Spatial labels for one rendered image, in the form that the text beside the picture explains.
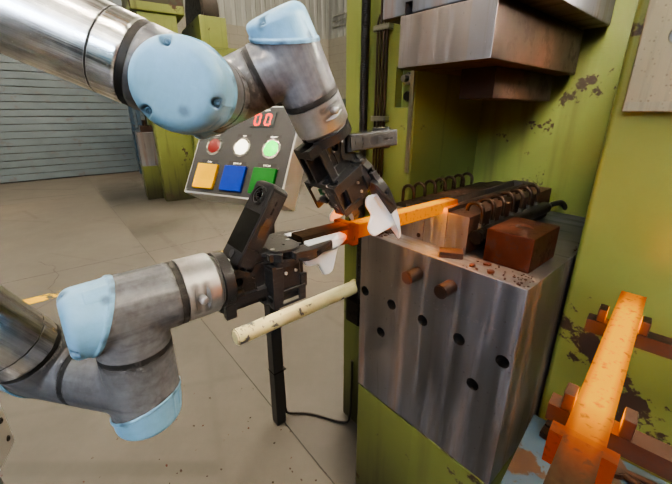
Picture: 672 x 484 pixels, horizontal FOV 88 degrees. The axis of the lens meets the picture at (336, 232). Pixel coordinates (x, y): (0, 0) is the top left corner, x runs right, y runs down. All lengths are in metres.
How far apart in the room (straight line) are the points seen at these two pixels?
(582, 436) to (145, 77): 0.45
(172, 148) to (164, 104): 4.98
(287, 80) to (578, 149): 0.86
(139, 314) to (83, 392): 0.12
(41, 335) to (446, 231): 0.66
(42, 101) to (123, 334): 7.91
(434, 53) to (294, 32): 0.37
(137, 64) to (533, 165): 1.04
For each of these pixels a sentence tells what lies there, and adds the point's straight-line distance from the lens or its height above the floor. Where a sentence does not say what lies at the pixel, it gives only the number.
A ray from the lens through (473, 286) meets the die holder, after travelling 0.69.
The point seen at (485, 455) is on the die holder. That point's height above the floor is 0.54.
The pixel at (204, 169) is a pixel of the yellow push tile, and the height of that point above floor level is 1.03.
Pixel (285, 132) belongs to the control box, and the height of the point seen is 1.13.
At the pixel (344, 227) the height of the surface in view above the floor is 1.01.
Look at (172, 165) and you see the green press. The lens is 5.32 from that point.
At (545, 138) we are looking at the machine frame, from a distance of 1.17.
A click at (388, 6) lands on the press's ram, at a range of 0.86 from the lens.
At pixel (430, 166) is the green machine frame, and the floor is 1.04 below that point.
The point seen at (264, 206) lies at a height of 1.07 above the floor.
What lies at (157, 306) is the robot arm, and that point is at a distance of 0.41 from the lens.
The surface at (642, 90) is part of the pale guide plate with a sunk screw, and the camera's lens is 0.75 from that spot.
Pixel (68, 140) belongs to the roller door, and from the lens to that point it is 8.28.
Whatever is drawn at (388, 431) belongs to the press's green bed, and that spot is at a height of 0.39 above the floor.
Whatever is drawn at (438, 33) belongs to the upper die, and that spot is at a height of 1.32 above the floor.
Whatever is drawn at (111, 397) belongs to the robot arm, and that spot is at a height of 0.90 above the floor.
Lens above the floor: 1.19
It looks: 19 degrees down
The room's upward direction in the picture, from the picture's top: straight up
